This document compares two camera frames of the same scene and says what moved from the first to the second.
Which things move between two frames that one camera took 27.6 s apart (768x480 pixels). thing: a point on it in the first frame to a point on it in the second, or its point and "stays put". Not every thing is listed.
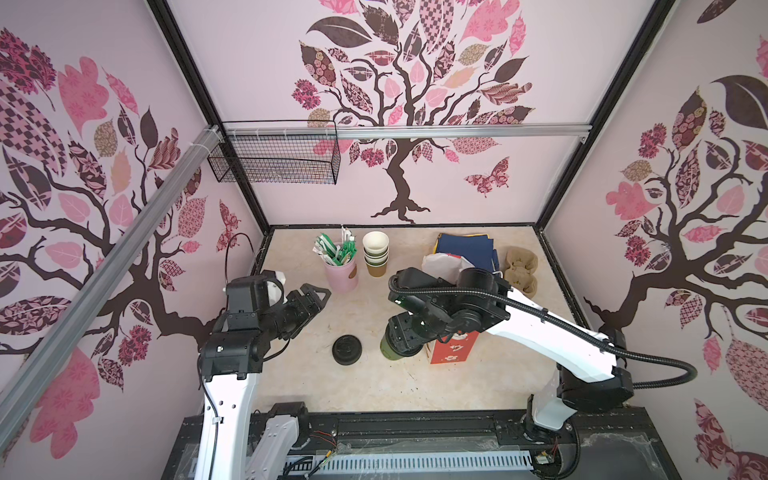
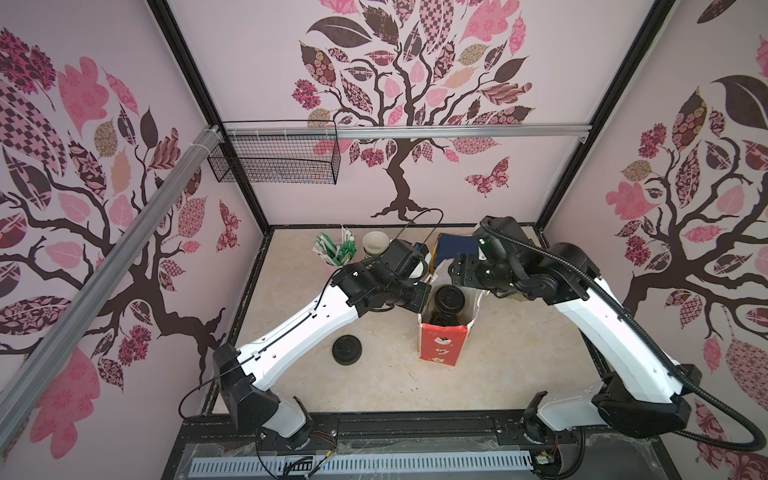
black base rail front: (626, 446) stays put
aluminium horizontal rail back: (333, 131) stays put
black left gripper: (304, 312) to (416, 304)
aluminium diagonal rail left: (29, 365) stays put
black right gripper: (400, 336) to (462, 265)
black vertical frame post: (209, 108) stays put
